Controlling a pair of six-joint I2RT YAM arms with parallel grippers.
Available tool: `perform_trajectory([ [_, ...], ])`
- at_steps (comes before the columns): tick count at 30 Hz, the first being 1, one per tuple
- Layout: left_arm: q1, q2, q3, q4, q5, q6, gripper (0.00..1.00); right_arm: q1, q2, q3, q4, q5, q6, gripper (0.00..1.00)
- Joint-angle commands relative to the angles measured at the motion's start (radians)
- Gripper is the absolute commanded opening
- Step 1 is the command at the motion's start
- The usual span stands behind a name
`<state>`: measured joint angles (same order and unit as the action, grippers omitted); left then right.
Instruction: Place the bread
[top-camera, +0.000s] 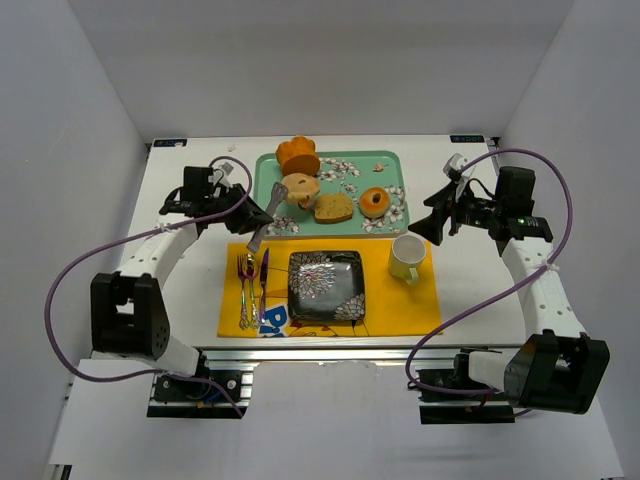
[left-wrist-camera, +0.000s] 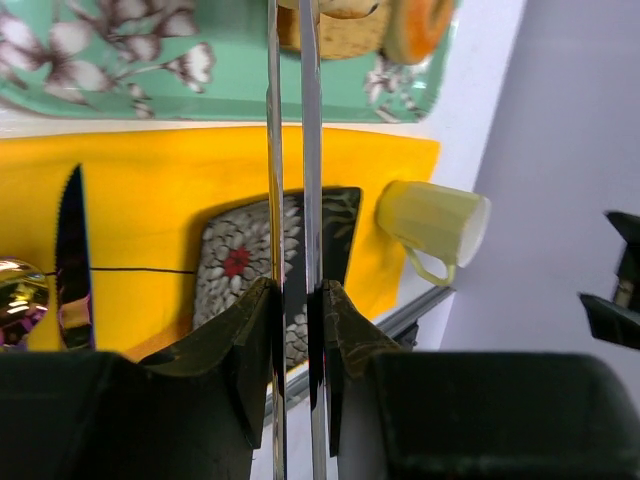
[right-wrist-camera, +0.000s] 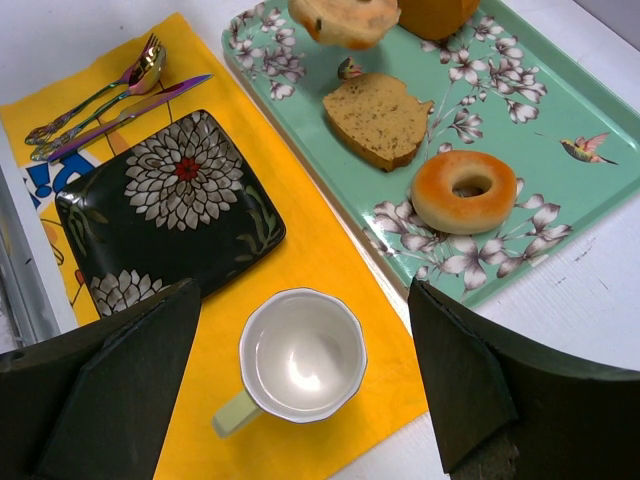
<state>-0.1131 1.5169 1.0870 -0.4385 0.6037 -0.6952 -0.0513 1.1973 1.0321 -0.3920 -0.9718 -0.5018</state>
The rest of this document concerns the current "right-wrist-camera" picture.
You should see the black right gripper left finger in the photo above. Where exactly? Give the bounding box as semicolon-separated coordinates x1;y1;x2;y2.
1;279;201;479

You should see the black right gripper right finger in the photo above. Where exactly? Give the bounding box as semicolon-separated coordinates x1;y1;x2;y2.
408;280;639;479

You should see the brown bread slice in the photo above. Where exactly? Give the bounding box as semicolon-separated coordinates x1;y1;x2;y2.
323;73;434;172

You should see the speckled raisin bagel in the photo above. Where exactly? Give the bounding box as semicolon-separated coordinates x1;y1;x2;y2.
288;0;401;50

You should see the white and green mug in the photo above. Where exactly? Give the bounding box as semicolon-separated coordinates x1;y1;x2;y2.
212;288;368;438

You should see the black floral square plate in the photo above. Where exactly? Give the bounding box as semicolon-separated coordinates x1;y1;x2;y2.
55;110;286;317

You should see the golden plain bagel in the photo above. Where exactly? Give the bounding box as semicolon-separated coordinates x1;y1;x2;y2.
410;150;517;234

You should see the mint floral serving tray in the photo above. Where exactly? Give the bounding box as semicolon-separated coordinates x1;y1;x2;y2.
222;1;639;306

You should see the iridescent table knife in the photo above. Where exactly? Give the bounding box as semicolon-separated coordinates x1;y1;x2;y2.
44;74;212;162

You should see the iridescent fork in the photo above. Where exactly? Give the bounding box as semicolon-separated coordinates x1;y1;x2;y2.
24;33;159;145

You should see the yellow printed placemat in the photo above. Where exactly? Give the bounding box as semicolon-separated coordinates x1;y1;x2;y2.
0;12;431;480

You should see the iridescent spoon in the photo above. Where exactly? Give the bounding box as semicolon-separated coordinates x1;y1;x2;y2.
30;44;166;161

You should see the orange brioche loaf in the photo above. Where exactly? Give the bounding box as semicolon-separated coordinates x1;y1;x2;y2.
398;0;480;40

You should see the aluminium table edge rail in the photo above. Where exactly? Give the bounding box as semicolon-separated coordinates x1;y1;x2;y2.
1;163;61;345

